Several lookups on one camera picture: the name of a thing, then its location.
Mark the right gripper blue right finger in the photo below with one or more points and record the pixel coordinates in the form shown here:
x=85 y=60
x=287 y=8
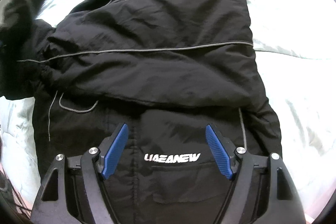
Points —
x=223 y=151

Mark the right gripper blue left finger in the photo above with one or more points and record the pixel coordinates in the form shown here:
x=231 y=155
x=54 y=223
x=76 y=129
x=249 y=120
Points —
x=111 y=149

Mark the black hooded jacket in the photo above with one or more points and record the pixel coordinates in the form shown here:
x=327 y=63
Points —
x=166 y=68

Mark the light teal quilted duvet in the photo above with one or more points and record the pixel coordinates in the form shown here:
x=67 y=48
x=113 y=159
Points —
x=294 y=44

